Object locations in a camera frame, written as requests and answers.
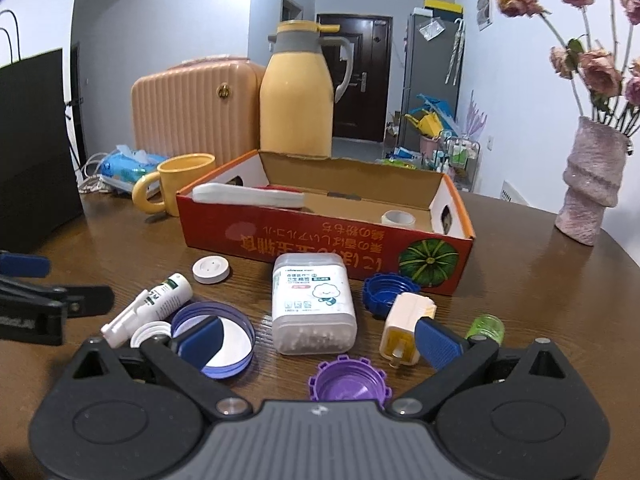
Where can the purple round jar lid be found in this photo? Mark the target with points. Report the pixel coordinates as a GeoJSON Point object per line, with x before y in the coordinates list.
{"type": "Point", "coordinates": [235, 345]}

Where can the black paper bag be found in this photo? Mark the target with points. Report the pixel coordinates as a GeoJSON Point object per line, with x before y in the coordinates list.
{"type": "Point", "coordinates": [35, 150]}

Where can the white folded umbrella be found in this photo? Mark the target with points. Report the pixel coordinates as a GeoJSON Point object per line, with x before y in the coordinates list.
{"type": "Point", "coordinates": [454, 55]}

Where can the white lint brush red pad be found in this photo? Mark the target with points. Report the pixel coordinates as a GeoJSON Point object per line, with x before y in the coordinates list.
{"type": "Point", "coordinates": [240, 195]}

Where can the yellow mug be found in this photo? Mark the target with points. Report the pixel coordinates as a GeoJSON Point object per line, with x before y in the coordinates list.
{"type": "Point", "coordinates": [180, 180]}

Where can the clear tape roll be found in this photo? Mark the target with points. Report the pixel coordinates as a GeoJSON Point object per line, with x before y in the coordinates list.
{"type": "Point", "coordinates": [386, 220]}

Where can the clear cotton swab box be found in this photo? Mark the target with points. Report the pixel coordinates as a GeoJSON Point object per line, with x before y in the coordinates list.
{"type": "Point", "coordinates": [312, 305]}

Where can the white spray bottle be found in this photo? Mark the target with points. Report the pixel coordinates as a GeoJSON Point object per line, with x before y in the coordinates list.
{"type": "Point", "coordinates": [165, 292]}

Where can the purple feathery decoration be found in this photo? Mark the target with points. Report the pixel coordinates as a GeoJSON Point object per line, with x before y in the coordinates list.
{"type": "Point", "coordinates": [474, 117]}

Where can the bunch of dried roses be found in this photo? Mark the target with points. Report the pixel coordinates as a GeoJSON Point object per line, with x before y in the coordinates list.
{"type": "Point", "coordinates": [597, 70]}

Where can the yellow and black box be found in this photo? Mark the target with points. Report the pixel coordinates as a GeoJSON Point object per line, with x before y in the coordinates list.
{"type": "Point", "coordinates": [442, 6]}

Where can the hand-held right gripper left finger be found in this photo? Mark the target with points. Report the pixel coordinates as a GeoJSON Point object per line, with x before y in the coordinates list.
{"type": "Point", "coordinates": [202, 342]}

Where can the small green bottle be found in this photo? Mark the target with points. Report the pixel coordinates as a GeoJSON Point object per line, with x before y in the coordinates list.
{"type": "Point", "coordinates": [487, 330]}

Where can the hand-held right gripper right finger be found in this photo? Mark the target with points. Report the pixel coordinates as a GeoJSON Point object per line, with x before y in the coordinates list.
{"type": "Point", "coordinates": [440, 347]}

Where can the pink textured vase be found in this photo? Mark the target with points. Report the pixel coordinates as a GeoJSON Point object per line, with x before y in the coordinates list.
{"type": "Point", "coordinates": [590, 185]}

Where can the dark brown entrance door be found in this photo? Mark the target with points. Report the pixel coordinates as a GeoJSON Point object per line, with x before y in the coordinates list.
{"type": "Point", "coordinates": [365, 110]}

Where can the orange ribbed suitcase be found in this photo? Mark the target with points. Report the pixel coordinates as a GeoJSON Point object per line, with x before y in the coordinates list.
{"type": "Point", "coordinates": [190, 110]}

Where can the grey fridge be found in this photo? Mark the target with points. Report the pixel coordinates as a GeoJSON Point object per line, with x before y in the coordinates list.
{"type": "Point", "coordinates": [425, 70]}

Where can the white plastic bottle cap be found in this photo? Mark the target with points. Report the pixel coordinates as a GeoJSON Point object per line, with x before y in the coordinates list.
{"type": "Point", "coordinates": [150, 330]}

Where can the pink bucket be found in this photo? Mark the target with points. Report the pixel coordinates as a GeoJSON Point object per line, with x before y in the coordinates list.
{"type": "Point", "coordinates": [429, 146]}

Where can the clear plastic bag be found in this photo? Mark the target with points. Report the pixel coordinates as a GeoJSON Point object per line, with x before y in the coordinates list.
{"type": "Point", "coordinates": [431, 30]}

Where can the red printed cardboard box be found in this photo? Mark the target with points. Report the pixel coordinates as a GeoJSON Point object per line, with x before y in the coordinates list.
{"type": "Point", "coordinates": [300, 255]}

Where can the white charger plug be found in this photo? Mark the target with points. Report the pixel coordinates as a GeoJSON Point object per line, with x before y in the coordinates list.
{"type": "Point", "coordinates": [400, 325]}

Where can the blue tissue pack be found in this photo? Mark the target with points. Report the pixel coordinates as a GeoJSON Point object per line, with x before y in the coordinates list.
{"type": "Point", "coordinates": [120, 167]}

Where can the blue notched bottle cap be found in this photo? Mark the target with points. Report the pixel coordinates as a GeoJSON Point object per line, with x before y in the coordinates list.
{"type": "Point", "coordinates": [380, 295]}

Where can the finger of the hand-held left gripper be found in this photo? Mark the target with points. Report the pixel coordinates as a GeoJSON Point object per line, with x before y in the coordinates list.
{"type": "Point", "coordinates": [25, 264]}
{"type": "Point", "coordinates": [85, 300]}

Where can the purple notched bottle cap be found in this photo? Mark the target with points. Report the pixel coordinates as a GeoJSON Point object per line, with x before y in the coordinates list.
{"type": "Point", "coordinates": [345, 387]}

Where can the white wall panel box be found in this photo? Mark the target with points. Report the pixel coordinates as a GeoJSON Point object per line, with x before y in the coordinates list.
{"type": "Point", "coordinates": [485, 7]}

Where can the white round disc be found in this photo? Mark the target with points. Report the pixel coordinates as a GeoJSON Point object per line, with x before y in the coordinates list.
{"type": "Point", "coordinates": [211, 268]}

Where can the yellow dustpan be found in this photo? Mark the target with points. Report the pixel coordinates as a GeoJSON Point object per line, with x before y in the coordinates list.
{"type": "Point", "coordinates": [427, 122]}

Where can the white leaning board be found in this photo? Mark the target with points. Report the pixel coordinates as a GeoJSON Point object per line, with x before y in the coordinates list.
{"type": "Point", "coordinates": [514, 194]}

